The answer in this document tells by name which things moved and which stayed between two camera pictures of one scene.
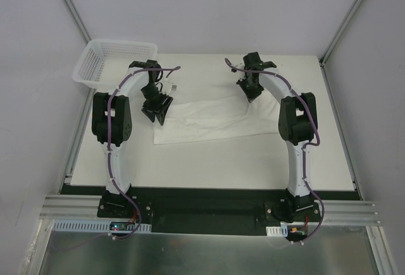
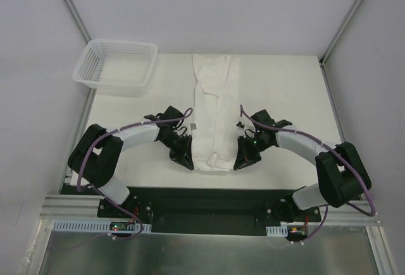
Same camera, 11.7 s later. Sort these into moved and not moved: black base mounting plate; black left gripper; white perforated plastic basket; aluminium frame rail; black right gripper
Moved: black left gripper; black right gripper
Not moved: black base mounting plate; white perforated plastic basket; aluminium frame rail
